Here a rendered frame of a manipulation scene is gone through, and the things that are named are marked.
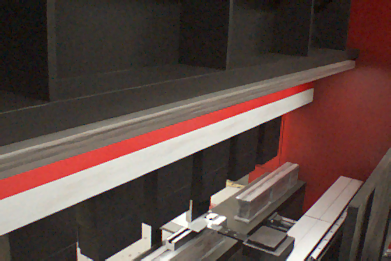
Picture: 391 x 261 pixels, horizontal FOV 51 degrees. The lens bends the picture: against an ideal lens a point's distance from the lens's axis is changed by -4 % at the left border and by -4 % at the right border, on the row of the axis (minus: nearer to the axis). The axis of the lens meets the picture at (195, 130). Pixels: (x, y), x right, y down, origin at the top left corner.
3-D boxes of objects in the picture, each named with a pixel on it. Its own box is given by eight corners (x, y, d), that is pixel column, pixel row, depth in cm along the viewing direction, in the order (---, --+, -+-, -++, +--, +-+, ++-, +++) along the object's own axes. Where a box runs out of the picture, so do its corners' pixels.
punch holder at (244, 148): (234, 164, 154) (237, 120, 149) (255, 169, 149) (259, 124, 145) (212, 176, 142) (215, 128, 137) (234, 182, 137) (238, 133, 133)
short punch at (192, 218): (203, 215, 134) (204, 188, 132) (209, 217, 133) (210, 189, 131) (185, 227, 126) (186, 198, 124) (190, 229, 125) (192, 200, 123)
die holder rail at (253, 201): (285, 180, 199) (287, 161, 196) (297, 183, 196) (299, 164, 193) (233, 220, 159) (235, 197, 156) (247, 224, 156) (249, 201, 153)
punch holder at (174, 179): (166, 200, 122) (167, 146, 117) (190, 209, 117) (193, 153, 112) (131, 219, 109) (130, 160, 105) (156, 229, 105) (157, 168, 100)
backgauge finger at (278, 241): (217, 222, 134) (218, 208, 132) (294, 248, 120) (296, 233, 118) (196, 237, 124) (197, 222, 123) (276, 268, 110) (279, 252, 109)
